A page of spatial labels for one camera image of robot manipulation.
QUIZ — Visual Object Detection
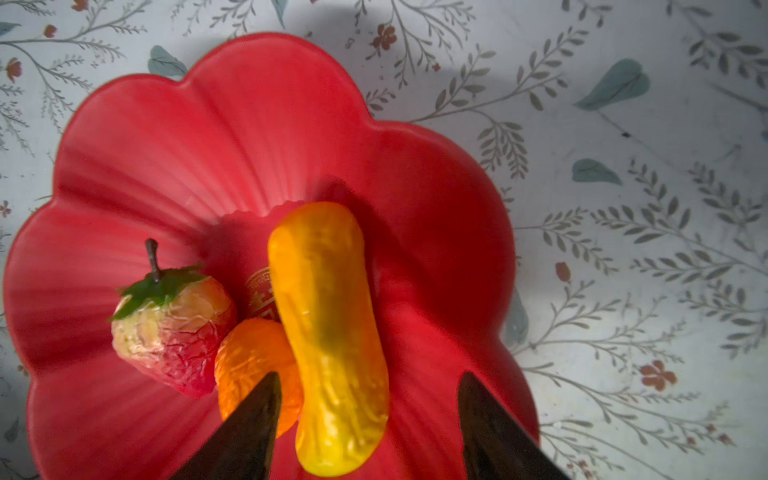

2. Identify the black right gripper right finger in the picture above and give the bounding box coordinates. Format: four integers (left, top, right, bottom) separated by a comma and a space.
458, 372, 568, 480

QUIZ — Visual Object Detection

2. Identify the red fake strawberry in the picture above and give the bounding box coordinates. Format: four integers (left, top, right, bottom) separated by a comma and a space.
109, 238, 238, 398

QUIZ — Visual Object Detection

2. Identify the floral patterned table mat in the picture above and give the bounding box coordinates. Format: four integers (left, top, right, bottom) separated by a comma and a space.
1, 1, 767, 479

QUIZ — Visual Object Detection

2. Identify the yellow fake corn cob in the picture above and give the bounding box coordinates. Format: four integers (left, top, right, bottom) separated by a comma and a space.
267, 202, 390, 477

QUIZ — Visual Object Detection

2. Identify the small orange fake tangerine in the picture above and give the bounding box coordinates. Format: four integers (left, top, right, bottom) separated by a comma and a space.
215, 318, 304, 436

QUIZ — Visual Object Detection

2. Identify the red flower-shaped fruit bowl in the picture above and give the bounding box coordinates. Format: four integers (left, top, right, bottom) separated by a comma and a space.
4, 33, 539, 479

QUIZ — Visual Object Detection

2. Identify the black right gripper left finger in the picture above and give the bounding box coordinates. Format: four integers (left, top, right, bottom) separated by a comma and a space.
172, 372, 282, 480

